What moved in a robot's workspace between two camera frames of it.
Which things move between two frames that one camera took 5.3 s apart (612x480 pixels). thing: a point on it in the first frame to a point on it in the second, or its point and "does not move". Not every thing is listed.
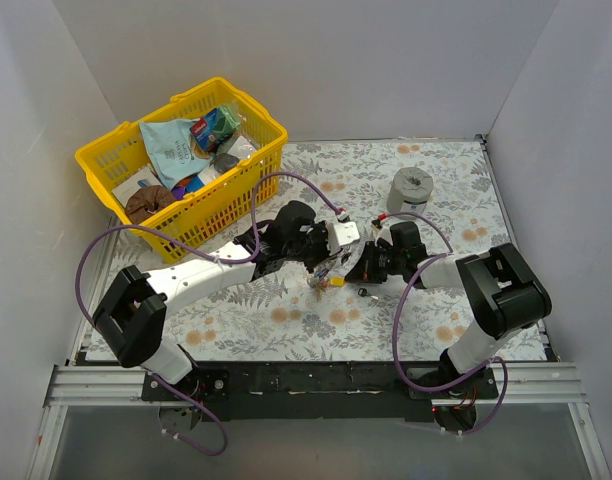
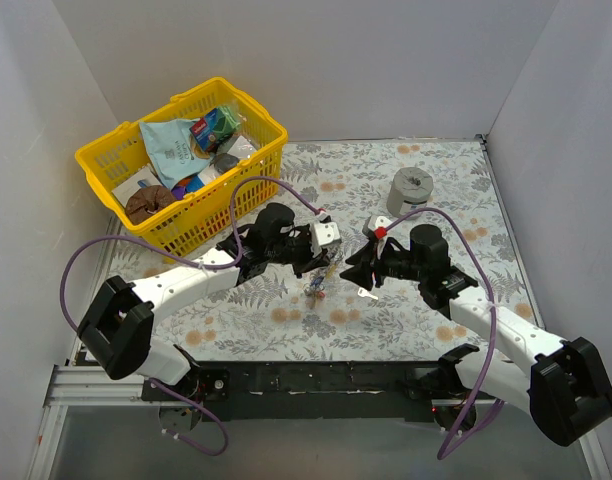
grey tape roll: (409, 191) does not move
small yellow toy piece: (338, 281) to (333, 268)
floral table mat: (447, 187) does not move
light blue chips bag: (175, 150) does not move
